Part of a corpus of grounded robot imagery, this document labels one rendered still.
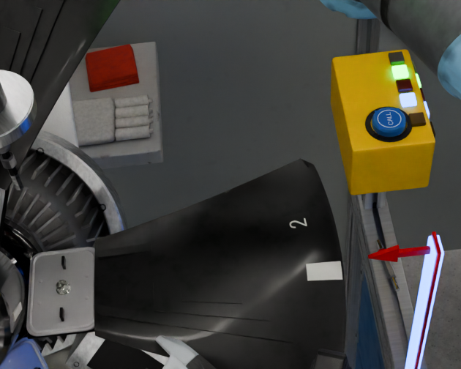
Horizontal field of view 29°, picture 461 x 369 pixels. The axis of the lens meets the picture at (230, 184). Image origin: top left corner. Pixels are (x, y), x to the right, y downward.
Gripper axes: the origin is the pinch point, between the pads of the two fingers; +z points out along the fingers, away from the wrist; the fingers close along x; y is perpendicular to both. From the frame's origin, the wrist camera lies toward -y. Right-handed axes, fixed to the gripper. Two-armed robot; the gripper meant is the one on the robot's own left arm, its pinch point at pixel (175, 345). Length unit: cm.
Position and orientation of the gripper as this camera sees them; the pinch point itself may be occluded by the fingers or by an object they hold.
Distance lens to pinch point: 81.9
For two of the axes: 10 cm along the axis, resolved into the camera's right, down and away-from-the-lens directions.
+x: 1.6, 5.5, 8.2
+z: -6.6, -5.5, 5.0
